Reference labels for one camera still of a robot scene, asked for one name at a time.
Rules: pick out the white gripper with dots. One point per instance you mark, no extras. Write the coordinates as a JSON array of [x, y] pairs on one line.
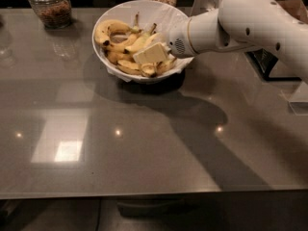
[[177, 39]]

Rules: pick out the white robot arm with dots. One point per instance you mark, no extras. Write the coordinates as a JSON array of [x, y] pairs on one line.
[[236, 25]]

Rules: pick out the white bowl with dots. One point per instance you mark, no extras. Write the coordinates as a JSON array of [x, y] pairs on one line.
[[141, 13]]

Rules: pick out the large curved yellow banana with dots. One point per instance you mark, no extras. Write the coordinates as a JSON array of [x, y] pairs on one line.
[[104, 29]]

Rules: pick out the glass jar with nuts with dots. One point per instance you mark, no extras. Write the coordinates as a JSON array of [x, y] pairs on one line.
[[53, 14]]

